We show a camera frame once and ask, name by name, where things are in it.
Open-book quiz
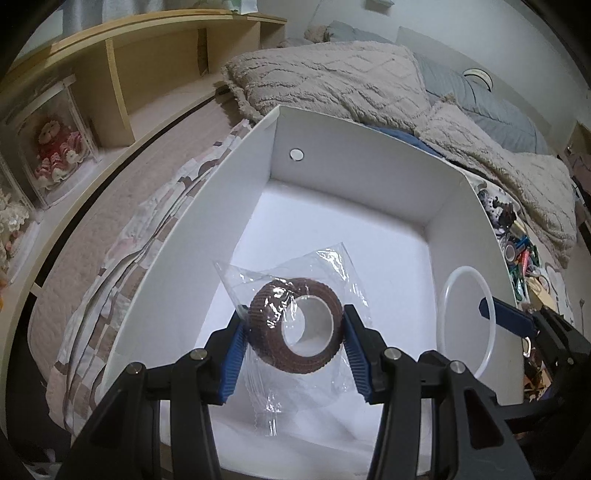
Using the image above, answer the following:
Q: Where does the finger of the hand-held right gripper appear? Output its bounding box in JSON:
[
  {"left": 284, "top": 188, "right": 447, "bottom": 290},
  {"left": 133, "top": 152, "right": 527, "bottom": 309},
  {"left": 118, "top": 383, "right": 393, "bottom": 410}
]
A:
[{"left": 479, "top": 296, "right": 591, "bottom": 370}]

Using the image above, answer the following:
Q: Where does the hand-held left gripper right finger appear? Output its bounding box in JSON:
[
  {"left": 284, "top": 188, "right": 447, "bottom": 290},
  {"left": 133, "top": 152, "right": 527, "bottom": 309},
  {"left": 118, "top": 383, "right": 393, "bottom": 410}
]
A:
[{"left": 344, "top": 305, "right": 532, "bottom": 480}]

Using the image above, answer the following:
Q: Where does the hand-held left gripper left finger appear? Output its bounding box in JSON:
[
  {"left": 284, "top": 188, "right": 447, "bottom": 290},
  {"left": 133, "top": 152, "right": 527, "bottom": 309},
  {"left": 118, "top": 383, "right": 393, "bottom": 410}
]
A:
[{"left": 60, "top": 318, "right": 249, "bottom": 480}]

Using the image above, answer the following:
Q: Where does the brown tape roll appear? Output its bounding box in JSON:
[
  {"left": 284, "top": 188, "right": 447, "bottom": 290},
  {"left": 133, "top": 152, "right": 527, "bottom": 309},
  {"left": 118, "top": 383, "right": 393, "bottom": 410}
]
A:
[{"left": 213, "top": 240, "right": 372, "bottom": 437}]

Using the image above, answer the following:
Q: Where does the white plastic ring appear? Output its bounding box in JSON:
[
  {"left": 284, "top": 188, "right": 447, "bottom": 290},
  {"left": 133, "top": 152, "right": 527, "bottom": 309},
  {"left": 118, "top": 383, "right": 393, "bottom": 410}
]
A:
[{"left": 438, "top": 267, "right": 498, "bottom": 378}]

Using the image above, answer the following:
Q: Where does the white cardboard box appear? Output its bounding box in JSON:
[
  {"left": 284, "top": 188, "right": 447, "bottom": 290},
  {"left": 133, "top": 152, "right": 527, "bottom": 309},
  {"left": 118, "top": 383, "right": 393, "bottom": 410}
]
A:
[{"left": 90, "top": 104, "right": 527, "bottom": 478}]

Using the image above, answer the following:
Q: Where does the pile of small assorted things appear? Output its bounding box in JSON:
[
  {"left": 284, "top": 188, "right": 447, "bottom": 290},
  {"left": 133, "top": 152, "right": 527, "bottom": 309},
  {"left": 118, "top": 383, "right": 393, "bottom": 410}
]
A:
[{"left": 475, "top": 178, "right": 573, "bottom": 305}]

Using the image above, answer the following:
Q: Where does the white brown printed blanket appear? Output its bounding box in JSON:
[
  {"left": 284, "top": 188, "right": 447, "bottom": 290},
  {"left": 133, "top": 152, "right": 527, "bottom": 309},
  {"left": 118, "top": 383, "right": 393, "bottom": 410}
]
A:
[{"left": 46, "top": 117, "right": 259, "bottom": 432}]

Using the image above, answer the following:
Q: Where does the cluttered bedside table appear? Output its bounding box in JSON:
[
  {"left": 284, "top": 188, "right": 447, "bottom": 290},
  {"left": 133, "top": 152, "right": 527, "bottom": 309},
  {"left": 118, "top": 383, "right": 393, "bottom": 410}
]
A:
[{"left": 563, "top": 120, "right": 591, "bottom": 185}]

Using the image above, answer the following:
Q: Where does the brown fleece bed sheet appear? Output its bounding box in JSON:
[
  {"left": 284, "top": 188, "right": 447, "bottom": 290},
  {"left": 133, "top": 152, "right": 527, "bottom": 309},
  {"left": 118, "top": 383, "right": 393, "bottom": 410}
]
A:
[{"left": 28, "top": 97, "right": 241, "bottom": 370}]

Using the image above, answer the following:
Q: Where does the blue cloth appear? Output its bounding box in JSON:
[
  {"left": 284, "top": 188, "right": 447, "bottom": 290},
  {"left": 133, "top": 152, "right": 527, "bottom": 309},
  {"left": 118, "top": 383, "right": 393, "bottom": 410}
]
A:
[{"left": 376, "top": 127, "right": 446, "bottom": 158}]

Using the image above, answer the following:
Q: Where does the grey duvet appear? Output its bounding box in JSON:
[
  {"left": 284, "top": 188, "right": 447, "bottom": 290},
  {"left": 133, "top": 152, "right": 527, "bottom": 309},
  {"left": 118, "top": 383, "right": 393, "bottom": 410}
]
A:
[{"left": 413, "top": 51, "right": 550, "bottom": 155}]

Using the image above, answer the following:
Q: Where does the white round dish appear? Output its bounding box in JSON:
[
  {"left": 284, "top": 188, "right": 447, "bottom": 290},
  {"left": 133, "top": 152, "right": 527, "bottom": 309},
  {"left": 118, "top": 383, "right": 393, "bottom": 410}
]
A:
[{"left": 463, "top": 68, "right": 494, "bottom": 89}]

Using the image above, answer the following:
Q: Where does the white plush doll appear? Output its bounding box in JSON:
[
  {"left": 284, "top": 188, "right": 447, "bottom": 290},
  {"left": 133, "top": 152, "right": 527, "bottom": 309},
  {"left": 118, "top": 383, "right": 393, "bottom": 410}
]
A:
[{"left": 0, "top": 189, "right": 31, "bottom": 273}]

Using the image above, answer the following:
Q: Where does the beige fluffy blanket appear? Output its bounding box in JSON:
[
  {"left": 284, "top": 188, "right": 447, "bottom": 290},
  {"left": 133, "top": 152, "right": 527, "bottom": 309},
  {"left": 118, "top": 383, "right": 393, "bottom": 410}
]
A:
[{"left": 224, "top": 39, "right": 578, "bottom": 268}]

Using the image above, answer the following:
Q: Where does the red dressed plush doll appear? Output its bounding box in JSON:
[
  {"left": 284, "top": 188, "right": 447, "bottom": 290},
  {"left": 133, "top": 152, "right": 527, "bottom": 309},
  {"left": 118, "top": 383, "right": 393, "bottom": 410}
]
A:
[{"left": 34, "top": 117, "right": 84, "bottom": 185}]

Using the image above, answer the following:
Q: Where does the wooden bedside shelf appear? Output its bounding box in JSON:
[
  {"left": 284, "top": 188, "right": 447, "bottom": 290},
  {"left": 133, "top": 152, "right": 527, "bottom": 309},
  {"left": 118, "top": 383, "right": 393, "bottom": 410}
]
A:
[{"left": 0, "top": 9, "right": 287, "bottom": 324}]

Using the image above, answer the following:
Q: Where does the grey pillow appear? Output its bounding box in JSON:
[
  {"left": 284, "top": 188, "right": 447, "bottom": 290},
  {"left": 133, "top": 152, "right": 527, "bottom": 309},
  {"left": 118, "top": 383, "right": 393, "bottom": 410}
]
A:
[{"left": 323, "top": 21, "right": 398, "bottom": 44}]

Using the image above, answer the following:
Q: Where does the white curtain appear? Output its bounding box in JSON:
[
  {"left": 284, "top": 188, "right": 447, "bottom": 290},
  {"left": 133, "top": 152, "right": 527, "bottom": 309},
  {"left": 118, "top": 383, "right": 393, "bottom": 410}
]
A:
[{"left": 60, "top": 0, "right": 153, "bottom": 33}]

